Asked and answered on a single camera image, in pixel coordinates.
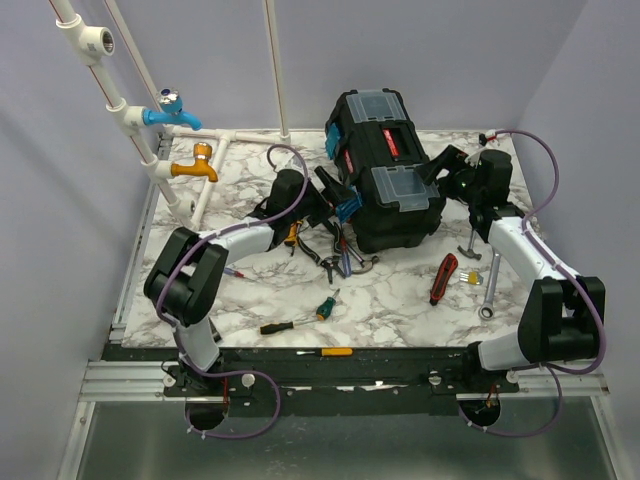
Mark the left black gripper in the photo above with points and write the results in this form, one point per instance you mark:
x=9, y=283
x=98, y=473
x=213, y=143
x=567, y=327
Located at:
x=324, y=209

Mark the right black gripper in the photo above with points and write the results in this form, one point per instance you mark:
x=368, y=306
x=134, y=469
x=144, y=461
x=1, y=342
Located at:
x=445, y=161

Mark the black plastic toolbox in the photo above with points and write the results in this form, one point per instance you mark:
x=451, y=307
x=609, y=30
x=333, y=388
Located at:
x=374, y=145

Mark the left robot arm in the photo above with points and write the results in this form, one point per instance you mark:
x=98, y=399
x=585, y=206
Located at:
x=183, y=283

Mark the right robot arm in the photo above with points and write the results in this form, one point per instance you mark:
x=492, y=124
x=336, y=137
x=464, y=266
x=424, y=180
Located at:
x=563, y=317

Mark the yellow black electric screwdriver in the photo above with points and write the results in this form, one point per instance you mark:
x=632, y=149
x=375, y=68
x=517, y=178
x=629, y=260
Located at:
x=291, y=241

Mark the black long nose pliers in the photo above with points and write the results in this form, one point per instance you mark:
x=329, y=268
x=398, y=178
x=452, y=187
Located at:
x=329, y=264

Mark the silver claw hammer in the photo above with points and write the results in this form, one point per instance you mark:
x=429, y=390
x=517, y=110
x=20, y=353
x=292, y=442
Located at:
x=365, y=264

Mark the small black claw hammer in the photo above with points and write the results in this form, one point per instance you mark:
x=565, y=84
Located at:
x=468, y=250

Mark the red black utility knife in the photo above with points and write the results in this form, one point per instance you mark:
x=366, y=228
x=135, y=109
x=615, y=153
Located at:
x=446, y=269

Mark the green stubby screwdriver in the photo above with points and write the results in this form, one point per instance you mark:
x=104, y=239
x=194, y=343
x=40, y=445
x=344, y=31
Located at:
x=325, y=309

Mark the orange water tap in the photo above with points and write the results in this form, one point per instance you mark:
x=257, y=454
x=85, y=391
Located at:
x=202, y=154

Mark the silver ratchet wrench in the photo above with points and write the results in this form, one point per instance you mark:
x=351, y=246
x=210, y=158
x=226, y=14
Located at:
x=487, y=311

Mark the blue water tap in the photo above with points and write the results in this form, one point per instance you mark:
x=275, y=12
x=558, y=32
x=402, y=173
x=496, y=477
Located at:
x=171, y=111

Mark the blue handle screwdriver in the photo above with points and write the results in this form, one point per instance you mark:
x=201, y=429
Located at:
x=345, y=256

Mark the orange handle screwdriver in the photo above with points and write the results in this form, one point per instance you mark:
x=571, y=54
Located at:
x=327, y=352

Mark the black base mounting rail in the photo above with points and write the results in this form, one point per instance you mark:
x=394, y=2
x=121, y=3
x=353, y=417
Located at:
x=367, y=382

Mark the aluminium extrusion rail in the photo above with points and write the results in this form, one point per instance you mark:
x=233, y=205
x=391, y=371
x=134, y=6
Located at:
x=115, y=381

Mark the white PVC pipe frame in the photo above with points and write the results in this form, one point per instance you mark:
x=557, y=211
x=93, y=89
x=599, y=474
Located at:
x=186, y=197

